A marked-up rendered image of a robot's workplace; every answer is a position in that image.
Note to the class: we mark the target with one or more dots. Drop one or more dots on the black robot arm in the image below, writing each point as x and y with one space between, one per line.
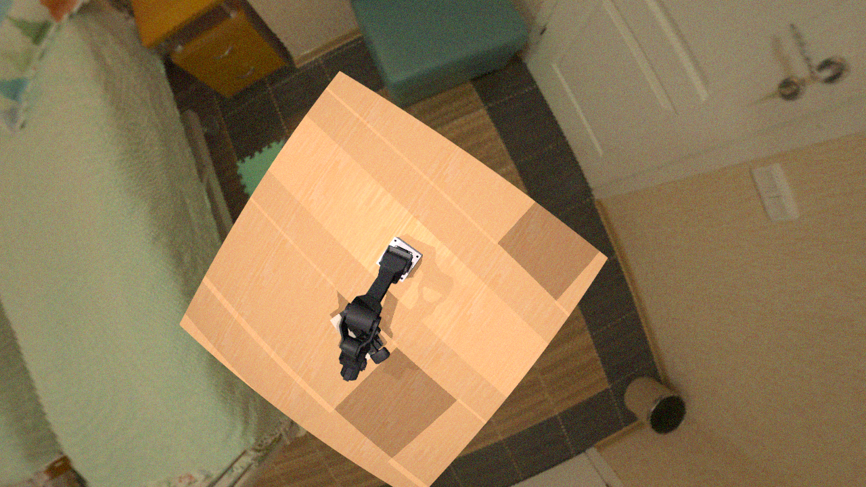
364 311

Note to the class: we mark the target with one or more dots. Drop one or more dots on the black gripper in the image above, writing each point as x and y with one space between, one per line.
375 344

